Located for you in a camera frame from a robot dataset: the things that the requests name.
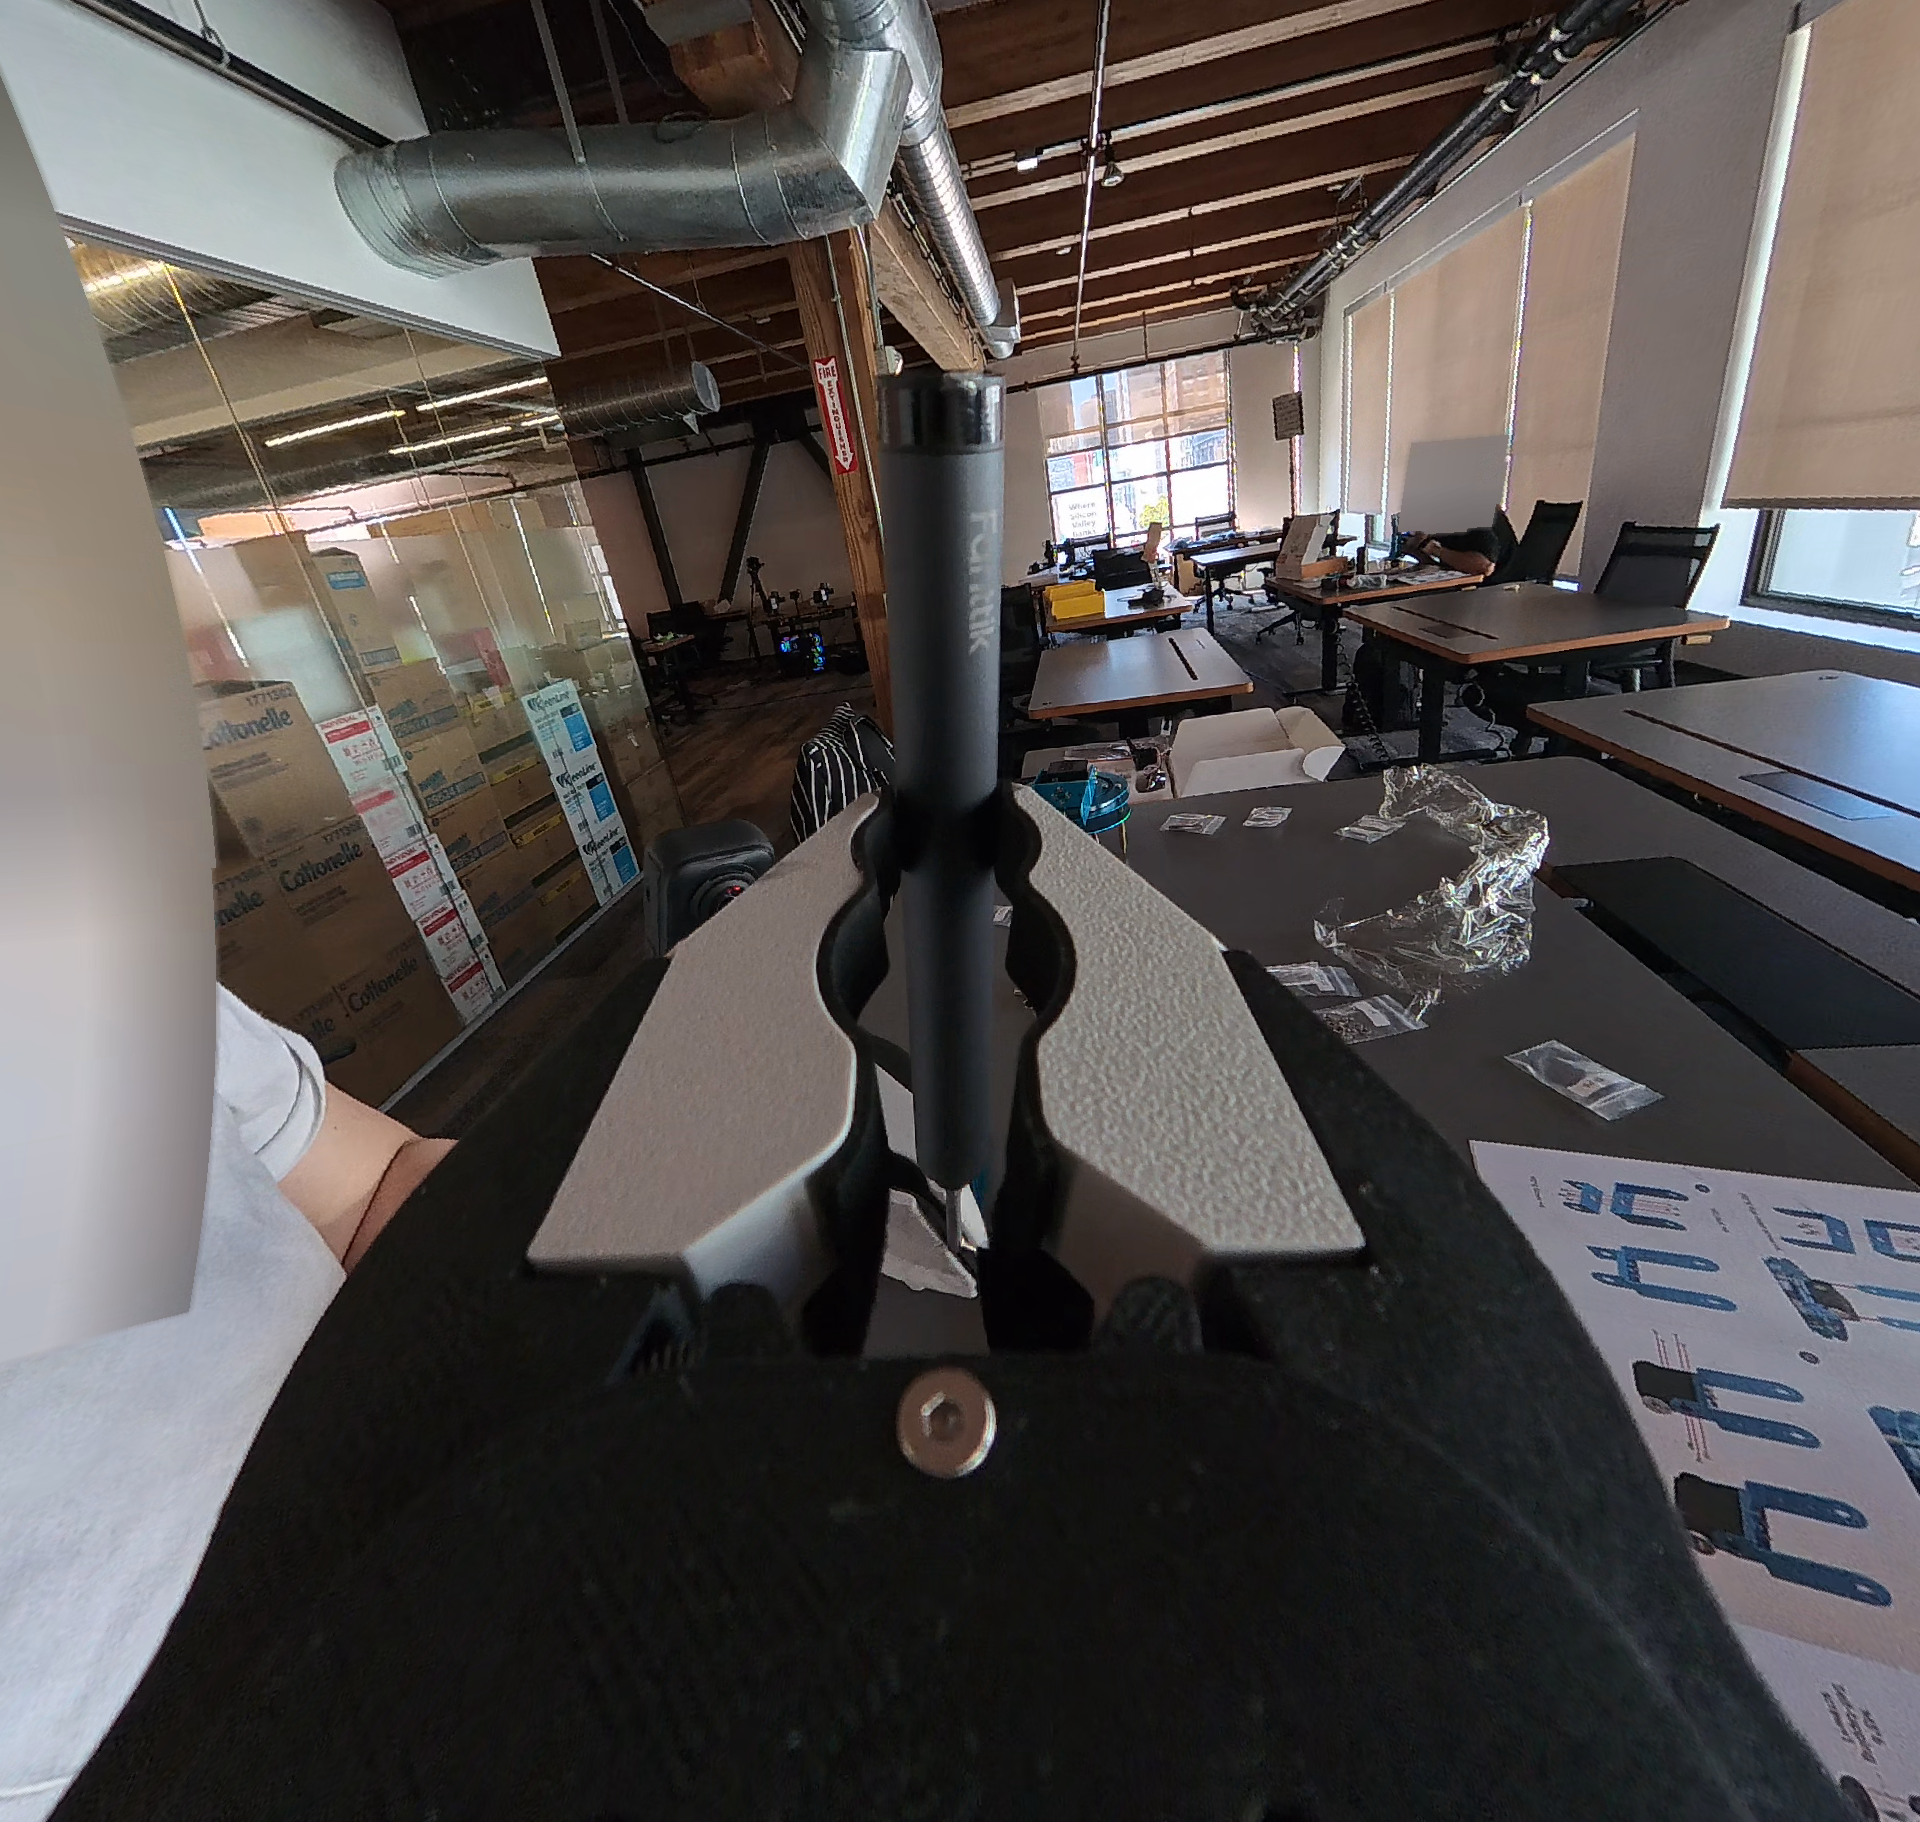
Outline wooden support post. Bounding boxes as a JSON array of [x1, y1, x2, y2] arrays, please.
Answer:
[[792, 232, 901, 743]]

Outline person's white shirt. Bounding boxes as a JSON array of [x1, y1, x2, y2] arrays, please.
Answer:
[[0, 980, 347, 1822]]

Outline black electric screwdriver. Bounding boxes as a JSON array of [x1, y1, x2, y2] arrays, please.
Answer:
[[878, 370, 1009, 1260]]

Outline black office chair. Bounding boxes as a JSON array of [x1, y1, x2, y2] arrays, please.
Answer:
[[1493, 499, 1586, 585], [1590, 522, 1723, 692]]

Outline black ceiling pipes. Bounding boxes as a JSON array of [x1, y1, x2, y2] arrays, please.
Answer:
[[1253, 0, 1772, 340]]

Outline person's left forearm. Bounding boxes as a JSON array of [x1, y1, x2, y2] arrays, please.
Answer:
[[307, 1079, 460, 1276]]

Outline wood edged office desk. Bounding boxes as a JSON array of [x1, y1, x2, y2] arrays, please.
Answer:
[[1343, 581, 1729, 683], [1025, 631, 1253, 719], [1526, 671, 1920, 922], [1267, 561, 1488, 610]]

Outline scattered small clear screw bags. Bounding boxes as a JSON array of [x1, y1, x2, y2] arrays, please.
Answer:
[[1157, 801, 1665, 1124]]

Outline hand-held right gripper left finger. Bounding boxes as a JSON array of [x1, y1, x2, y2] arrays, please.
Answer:
[[524, 791, 917, 1293]]

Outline printed instruction booklet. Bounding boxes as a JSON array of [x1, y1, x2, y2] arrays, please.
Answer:
[[1468, 1140, 1920, 1822]]

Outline dark grey desk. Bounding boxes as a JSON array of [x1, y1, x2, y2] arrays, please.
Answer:
[[1119, 755, 1914, 1198]]

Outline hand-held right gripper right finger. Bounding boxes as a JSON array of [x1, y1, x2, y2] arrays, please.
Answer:
[[982, 783, 1369, 1293]]

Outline large paned window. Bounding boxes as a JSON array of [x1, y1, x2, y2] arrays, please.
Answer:
[[1038, 360, 1232, 565]]

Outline white cardboard box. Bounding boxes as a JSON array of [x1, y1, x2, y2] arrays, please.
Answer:
[[1165, 708, 1347, 805]]

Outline black white striped cloth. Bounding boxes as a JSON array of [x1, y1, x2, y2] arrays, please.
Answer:
[[792, 704, 899, 842]]

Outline silver air duct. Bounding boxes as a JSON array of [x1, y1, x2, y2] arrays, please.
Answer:
[[333, 0, 1023, 353]]

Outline crumpled clear plastic wrap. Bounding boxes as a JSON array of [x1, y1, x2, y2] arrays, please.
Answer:
[[1317, 766, 1551, 984]]

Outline beige roller blind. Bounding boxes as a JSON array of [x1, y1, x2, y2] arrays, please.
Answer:
[[1504, 143, 1637, 536], [1723, 0, 1920, 511], [1388, 209, 1530, 519], [1346, 295, 1394, 518]]

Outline stack of cardboard boxes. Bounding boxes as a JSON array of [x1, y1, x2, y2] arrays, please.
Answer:
[[188, 526, 647, 1106]]

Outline grey desk with black inset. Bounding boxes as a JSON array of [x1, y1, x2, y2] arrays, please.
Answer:
[[1542, 854, 1920, 1162]]

